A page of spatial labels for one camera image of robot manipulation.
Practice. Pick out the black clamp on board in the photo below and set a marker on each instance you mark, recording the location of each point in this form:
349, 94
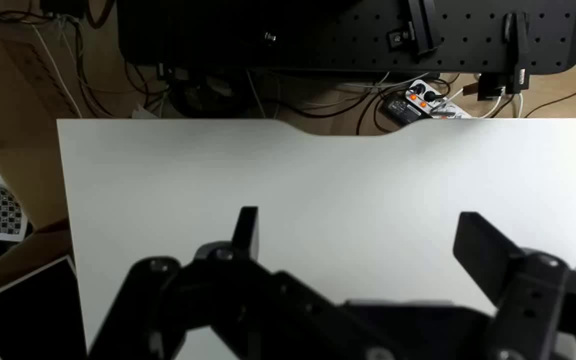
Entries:
516, 52
423, 27

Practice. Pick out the white power strip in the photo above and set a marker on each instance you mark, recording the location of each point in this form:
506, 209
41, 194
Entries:
429, 101

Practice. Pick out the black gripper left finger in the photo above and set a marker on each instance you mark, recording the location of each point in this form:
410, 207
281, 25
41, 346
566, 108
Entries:
249, 313

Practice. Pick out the black perforated board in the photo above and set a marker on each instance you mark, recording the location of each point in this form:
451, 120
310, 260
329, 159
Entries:
314, 33

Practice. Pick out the black flat panel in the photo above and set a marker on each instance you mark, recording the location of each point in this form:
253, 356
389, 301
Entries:
28, 320

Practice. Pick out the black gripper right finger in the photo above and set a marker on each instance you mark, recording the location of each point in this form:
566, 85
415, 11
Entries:
535, 301

